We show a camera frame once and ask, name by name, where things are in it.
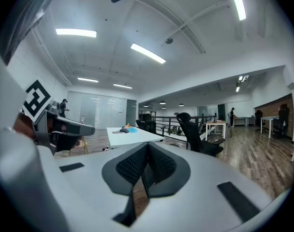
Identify white table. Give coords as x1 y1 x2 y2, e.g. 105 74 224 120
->
106 126 165 151

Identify dark door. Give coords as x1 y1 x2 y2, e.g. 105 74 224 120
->
217 103 227 122

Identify person's left hand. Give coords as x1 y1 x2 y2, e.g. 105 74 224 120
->
51 131 82 154

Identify white cable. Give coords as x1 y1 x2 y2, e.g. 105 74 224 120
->
88 138 109 147

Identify long ceiling light panel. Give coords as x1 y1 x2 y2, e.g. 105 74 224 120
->
227 0 247 21
77 77 99 84
112 83 133 90
55 28 98 39
130 43 167 65

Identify grey door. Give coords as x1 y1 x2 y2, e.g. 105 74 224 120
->
126 99 138 128

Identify frosted glass partition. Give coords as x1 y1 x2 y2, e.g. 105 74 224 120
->
66 91 127 130

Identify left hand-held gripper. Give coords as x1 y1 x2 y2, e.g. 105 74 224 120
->
0 44 96 156

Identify person's left forearm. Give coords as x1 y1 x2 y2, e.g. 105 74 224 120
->
13 114 36 137

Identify black metal railing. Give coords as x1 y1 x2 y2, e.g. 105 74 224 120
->
138 115 217 137

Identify wooden top table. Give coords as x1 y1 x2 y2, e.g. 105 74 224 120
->
205 120 227 141

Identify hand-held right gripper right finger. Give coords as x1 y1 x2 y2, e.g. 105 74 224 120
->
141 141 290 232

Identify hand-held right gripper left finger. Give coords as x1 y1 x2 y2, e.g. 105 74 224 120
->
54 141 150 232

